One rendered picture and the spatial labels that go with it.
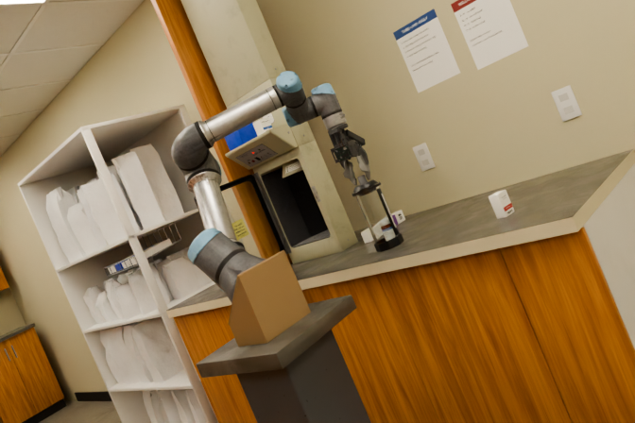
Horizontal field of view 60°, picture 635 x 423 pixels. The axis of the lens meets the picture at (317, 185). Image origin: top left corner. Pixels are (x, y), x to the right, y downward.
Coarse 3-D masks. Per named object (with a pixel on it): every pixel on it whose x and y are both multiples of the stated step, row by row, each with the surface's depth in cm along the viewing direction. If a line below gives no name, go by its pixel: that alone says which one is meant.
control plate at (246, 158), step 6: (252, 150) 231; (258, 150) 231; (264, 150) 230; (270, 150) 229; (240, 156) 237; (246, 156) 236; (252, 156) 235; (258, 156) 235; (264, 156) 234; (270, 156) 233; (246, 162) 241; (252, 162) 240; (258, 162) 239
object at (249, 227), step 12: (228, 192) 237; (240, 192) 241; (252, 192) 244; (228, 204) 236; (240, 204) 239; (252, 204) 243; (240, 216) 238; (252, 216) 241; (264, 216) 244; (240, 228) 237; (252, 228) 240; (264, 228) 243; (240, 240) 236; (252, 240) 239; (264, 240) 242; (252, 252) 238; (264, 252) 241; (276, 252) 244
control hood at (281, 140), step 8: (272, 128) 219; (280, 128) 222; (288, 128) 225; (264, 136) 221; (272, 136) 220; (280, 136) 220; (288, 136) 224; (248, 144) 228; (256, 144) 227; (264, 144) 226; (272, 144) 225; (280, 144) 224; (288, 144) 223; (296, 144) 225; (232, 152) 236; (240, 152) 235; (280, 152) 229; (232, 160) 241; (248, 168) 245
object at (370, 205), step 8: (368, 192) 189; (376, 192) 190; (360, 200) 191; (368, 200) 189; (376, 200) 189; (360, 208) 193; (368, 208) 190; (376, 208) 189; (368, 216) 191; (376, 216) 189; (384, 216) 190; (368, 224) 192; (376, 224) 190; (384, 224) 189; (376, 232) 190; (384, 232) 190; (392, 232) 190; (376, 240) 192; (384, 240) 190
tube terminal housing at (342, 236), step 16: (272, 80) 226; (272, 112) 230; (304, 128) 232; (304, 144) 229; (272, 160) 238; (288, 160) 232; (304, 160) 226; (320, 160) 233; (320, 176) 230; (320, 192) 228; (336, 192) 234; (320, 208) 228; (336, 208) 232; (336, 224) 229; (320, 240) 234; (336, 240) 228; (352, 240) 233; (304, 256) 243; (320, 256) 236
